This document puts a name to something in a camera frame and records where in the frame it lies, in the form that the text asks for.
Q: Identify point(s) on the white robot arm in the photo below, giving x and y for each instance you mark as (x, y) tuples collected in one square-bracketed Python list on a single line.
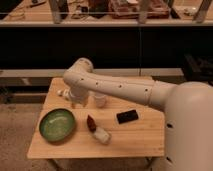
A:
[(188, 109)]

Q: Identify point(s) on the red tray on shelf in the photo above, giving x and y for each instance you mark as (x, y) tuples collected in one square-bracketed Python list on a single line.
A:
[(132, 9)]

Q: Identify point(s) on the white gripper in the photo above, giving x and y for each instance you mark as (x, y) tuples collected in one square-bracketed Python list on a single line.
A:
[(78, 95)]

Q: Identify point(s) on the small wooden table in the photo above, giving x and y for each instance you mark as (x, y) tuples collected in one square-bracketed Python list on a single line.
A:
[(143, 137)]

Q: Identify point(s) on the black smartphone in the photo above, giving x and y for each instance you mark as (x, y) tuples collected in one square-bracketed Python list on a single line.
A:
[(127, 116)]

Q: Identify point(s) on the long wooden shelf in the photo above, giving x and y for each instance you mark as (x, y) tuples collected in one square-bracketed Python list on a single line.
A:
[(96, 13)]

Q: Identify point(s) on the white tube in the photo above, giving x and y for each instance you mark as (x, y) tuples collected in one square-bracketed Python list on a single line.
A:
[(98, 98)]

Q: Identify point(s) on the green ceramic bowl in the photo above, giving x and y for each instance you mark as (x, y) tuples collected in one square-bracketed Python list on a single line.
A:
[(57, 124)]

